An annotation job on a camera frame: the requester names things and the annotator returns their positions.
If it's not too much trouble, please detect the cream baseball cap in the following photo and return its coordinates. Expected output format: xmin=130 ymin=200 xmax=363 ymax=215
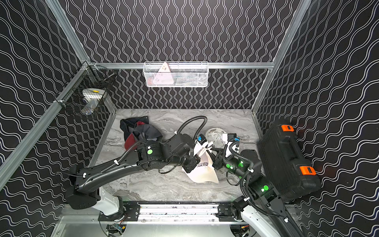
xmin=182 ymin=145 xmax=219 ymax=184

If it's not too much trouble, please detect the white baseball cap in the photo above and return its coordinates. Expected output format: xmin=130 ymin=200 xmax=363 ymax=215
xmin=205 ymin=128 xmax=227 ymax=147

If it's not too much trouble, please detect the red baseball cap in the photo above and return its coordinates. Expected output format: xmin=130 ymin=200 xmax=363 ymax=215
xmin=123 ymin=120 xmax=144 ymax=150

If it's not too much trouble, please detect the navy baseball cap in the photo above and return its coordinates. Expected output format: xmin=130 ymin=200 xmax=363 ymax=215
xmin=119 ymin=116 xmax=149 ymax=141

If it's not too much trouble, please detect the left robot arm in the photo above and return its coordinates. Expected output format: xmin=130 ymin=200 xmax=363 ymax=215
xmin=66 ymin=116 xmax=207 ymax=220

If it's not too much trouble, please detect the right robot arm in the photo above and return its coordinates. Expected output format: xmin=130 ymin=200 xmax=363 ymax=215
xmin=209 ymin=142 xmax=304 ymax=237

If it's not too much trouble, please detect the black orange tool case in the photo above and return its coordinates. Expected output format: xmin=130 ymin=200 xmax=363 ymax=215
xmin=258 ymin=119 xmax=321 ymax=201

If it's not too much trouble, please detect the pink triangular card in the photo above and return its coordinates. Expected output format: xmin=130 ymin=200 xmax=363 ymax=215
xmin=151 ymin=62 xmax=174 ymax=87

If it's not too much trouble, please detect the white object in black basket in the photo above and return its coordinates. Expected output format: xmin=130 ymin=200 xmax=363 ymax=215
xmin=81 ymin=88 xmax=106 ymax=115

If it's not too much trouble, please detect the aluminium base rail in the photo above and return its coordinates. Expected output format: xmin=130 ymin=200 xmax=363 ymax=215
xmin=60 ymin=202 xmax=243 ymax=225

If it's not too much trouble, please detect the white wire basket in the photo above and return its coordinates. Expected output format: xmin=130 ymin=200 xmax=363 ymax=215
xmin=143 ymin=61 xmax=209 ymax=88

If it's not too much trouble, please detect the black wire basket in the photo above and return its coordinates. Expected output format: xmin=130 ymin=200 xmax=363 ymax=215
xmin=55 ymin=61 xmax=116 ymax=117

